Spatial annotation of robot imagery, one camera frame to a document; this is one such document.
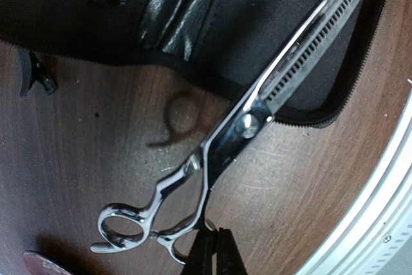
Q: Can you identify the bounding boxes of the silver thinning scissors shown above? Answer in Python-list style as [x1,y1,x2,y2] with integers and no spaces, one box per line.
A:
[90,0,360,264]

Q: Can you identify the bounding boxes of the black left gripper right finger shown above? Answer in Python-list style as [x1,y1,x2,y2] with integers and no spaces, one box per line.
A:
[218,228,248,275]

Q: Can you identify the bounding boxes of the red floral plate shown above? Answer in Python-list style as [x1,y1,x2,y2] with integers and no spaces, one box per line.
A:
[23,251,73,275]

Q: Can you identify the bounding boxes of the black zippered tool case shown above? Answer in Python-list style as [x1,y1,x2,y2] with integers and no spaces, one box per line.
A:
[0,0,397,129]

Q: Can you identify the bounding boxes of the black hair clip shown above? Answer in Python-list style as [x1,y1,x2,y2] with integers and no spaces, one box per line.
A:
[17,48,57,97]

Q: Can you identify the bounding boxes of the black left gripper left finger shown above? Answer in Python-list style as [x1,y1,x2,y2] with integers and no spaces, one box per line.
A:
[183,229,218,275]

